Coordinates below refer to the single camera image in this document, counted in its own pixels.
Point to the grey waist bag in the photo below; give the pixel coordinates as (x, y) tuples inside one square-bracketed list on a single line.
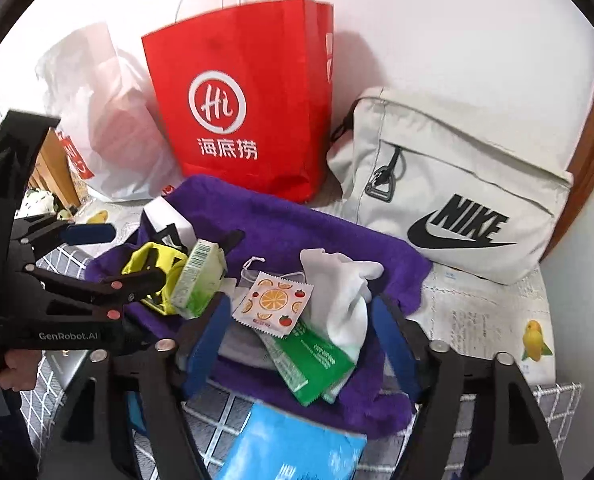
[(452, 160)]

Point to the purple towel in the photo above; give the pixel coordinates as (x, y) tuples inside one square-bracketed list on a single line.
[(287, 225)]

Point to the green packet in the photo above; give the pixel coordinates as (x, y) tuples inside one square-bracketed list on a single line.
[(309, 365)]

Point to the fruit print packet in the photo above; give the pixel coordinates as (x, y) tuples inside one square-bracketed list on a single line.
[(272, 302)]

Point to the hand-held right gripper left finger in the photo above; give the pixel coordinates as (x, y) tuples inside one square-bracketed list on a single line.
[(204, 355)]

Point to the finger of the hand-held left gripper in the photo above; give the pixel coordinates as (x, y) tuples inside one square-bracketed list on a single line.
[(137, 285), (89, 234)]

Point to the red paper bag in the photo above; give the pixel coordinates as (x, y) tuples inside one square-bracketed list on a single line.
[(257, 60)]

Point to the white plastic shopping bag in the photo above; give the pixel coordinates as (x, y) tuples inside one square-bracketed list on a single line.
[(117, 150)]

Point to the polka dot pillow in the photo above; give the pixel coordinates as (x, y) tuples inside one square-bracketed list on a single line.
[(39, 205)]

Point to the grey checked blanket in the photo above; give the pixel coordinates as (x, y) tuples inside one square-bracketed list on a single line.
[(202, 410)]

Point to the wooden headboard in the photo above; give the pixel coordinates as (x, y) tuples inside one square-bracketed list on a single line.
[(52, 170)]

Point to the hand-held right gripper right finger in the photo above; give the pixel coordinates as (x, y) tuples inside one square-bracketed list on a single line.
[(394, 350)]

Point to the blue tissue pack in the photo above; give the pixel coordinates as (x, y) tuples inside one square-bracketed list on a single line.
[(297, 445)]

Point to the white glove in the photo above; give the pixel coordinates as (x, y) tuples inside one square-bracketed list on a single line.
[(344, 300)]

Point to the newspaper print bedsheet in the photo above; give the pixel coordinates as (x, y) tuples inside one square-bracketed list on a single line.
[(477, 320)]

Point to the person's left hand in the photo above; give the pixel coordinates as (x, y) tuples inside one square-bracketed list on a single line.
[(19, 367)]

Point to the green and white small box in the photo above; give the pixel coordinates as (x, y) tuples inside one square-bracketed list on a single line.
[(197, 280)]

